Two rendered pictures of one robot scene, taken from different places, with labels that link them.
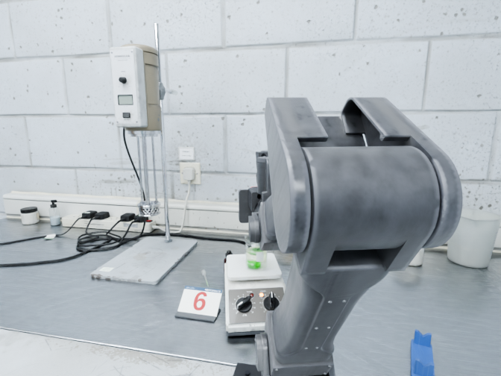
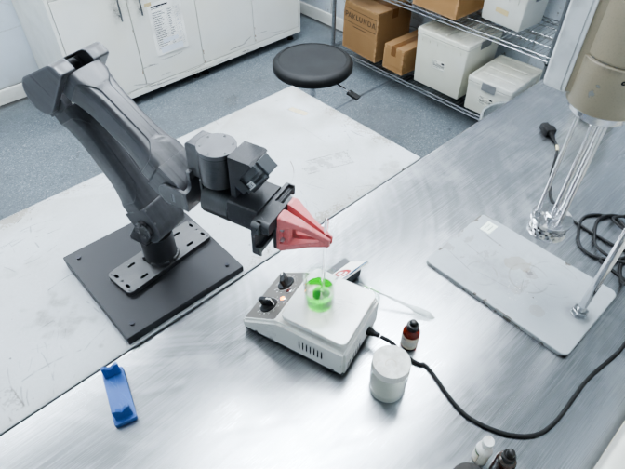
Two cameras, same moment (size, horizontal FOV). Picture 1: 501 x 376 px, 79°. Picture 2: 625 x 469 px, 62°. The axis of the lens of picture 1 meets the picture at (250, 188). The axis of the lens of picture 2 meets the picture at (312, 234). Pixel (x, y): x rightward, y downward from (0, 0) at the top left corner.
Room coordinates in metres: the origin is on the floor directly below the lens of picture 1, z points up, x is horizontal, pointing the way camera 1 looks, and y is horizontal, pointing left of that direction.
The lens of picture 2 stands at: (0.94, -0.44, 1.67)
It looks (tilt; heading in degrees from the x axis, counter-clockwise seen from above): 45 degrees down; 125
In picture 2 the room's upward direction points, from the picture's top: straight up
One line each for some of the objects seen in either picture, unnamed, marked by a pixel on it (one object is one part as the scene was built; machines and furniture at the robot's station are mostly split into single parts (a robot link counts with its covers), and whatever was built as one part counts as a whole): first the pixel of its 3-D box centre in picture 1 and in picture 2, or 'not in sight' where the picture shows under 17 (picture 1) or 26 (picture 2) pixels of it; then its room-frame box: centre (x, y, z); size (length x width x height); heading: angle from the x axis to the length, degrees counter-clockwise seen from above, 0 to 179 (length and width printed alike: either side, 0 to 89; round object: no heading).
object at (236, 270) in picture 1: (252, 265); (329, 305); (0.66, 0.00, 0.98); 0.12 x 0.12 x 0.01; 5
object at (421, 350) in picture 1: (423, 354); (117, 392); (0.46, -0.30, 0.92); 0.10 x 0.03 x 0.04; 153
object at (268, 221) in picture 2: not in sight; (298, 234); (0.62, -0.03, 1.15); 0.09 x 0.07 x 0.07; 8
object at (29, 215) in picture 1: (30, 215); not in sight; (1.25, 0.94, 0.93); 0.06 x 0.06 x 0.06
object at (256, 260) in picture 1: (255, 251); (321, 288); (0.65, -0.01, 1.02); 0.06 x 0.05 x 0.08; 46
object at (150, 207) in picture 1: (146, 173); (571, 173); (0.90, 0.31, 1.17); 0.07 x 0.07 x 0.25
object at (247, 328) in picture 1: (253, 288); (315, 314); (0.63, -0.01, 0.94); 0.22 x 0.13 x 0.08; 5
